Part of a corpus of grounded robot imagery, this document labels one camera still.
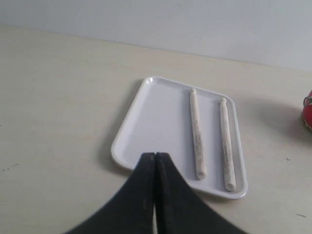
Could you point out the small red drum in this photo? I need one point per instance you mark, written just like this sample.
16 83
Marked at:
306 113

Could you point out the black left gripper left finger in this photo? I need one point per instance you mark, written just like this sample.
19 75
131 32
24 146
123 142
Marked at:
131 209

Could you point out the white drumstick with ball tip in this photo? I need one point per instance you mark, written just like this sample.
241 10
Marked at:
228 163

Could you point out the white rectangular plastic tray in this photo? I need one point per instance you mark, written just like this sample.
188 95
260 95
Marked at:
159 120

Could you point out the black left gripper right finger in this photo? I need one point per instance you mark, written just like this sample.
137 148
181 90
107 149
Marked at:
178 209

